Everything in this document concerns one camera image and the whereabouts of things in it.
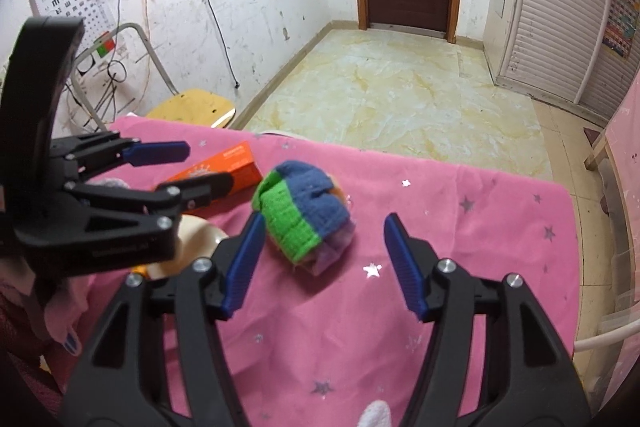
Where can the person's left hand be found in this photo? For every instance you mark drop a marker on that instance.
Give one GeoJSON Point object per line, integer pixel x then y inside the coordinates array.
{"type": "Point", "coordinates": [67, 317]}

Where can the wooden bed frame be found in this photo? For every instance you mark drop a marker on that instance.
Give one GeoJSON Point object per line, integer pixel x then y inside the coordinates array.
{"type": "Point", "coordinates": [597, 154]}

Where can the grey metal tube frame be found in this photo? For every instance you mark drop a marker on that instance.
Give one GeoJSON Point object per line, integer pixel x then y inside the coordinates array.
{"type": "Point", "coordinates": [145, 37]}

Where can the red green sticker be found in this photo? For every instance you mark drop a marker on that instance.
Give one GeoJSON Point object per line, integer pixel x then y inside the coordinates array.
{"type": "Point", "coordinates": [105, 46]}

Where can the person's right hand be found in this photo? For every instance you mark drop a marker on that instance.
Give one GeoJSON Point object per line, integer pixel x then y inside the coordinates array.
{"type": "Point", "coordinates": [376, 414]}

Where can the pink tree print curtain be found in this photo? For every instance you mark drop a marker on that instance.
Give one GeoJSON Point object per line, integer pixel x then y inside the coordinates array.
{"type": "Point", "coordinates": [627, 167]}

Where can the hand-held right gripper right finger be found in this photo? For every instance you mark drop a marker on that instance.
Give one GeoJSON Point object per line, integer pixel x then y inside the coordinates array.
{"type": "Point", "coordinates": [407, 267]}

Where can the orange cardboard box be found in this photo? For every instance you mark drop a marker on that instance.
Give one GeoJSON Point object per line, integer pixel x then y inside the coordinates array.
{"type": "Point", "coordinates": [235, 162]}

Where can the white slatted wardrobe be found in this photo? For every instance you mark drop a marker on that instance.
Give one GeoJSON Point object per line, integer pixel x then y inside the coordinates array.
{"type": "Point", "coordinates": [555, 7]}

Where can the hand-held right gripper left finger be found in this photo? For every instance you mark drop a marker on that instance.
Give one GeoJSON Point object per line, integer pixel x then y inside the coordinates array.
{"type": "Point", "coordinates": [242, 267]}

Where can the white metal chair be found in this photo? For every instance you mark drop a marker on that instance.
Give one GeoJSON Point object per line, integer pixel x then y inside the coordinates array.
{"type": "Point", "coordinates": [600, 337]}

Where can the multicoloured sock ball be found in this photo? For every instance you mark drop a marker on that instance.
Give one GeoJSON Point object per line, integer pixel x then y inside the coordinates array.
{"type": "Point", "coordinates": [300, 207]}

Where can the yellow plastic chair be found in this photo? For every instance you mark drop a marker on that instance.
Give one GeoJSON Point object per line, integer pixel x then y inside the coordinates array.
{"type": "Point", "coordinates": [195, 107]}

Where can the cream round object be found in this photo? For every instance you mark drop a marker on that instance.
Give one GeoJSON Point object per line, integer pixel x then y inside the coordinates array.
{"type": "Point", "coordinates": [200, 237]}

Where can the person's dark red clothing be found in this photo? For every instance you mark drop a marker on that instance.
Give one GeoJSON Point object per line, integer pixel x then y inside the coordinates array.
{"type": "Point", "coordinates": [25, 357]}

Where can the small orange object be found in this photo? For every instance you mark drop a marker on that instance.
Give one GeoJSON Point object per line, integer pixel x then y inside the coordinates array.
{"type": "Point", "coordinates": [141, 271]}

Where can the pink star tablecloth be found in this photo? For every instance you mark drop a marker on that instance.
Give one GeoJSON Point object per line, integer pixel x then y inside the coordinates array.
{"type": "Point", "coordinates": [450, 232]}

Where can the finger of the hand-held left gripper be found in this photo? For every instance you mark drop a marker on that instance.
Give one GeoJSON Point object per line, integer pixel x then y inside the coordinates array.
{"type": "Point", "coordinates": [200, 187]}
{"type": "Point", "coordinates": [155, 152]}

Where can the colourful grid poster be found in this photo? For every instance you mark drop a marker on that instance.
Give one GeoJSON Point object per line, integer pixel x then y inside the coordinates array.
{"type": "Point", "coordinates": [622, 12]}

